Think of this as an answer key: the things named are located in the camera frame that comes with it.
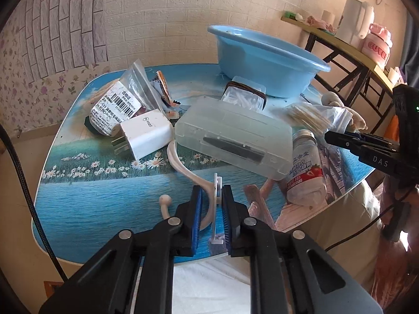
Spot printed desktop table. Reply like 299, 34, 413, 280
31, 64, 377, 265

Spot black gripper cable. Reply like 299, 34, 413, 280
0, 126, 68, 283
325, 183, 419, 250

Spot blue plastic basin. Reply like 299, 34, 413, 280
207, 24, 332, 99

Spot clear plastic storage box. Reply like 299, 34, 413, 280
174, 96, 293, 181

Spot white cloth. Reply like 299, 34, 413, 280
137, 254, 252, 314

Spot bag of cotton swabs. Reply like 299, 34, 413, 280
283, 103, 352, 134

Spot folding side table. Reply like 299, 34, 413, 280
281, 16, 404, 128

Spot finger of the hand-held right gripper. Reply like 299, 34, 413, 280
344, 132, 400, 149
324, 131, 419, 188

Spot white kettle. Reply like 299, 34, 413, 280
337, 0, 374, 48

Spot clear bag with barcode label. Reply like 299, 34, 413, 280
84, 59, 164, 136

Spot pink water bottle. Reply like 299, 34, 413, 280
361, 23, 392, 70

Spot white charger plug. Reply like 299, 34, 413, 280
111, 109, 174, 161

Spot bottle with strawberry label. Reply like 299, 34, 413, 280
285, 129, 328, 207

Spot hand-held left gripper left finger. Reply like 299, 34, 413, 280
38, 185, 203, 314

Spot clear box of white sticks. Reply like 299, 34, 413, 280
221, 76, 267, 110

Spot white wall hook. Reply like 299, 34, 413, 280
159, 141, 226, 246

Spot snack wrapper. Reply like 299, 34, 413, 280
149, 70, 182, 120

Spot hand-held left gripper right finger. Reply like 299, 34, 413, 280
222, 185, 385, 314

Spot person's right forearm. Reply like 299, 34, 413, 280
373, 173, 419, 305

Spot person's beige trousers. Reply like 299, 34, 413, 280
275, 180, 385, 270

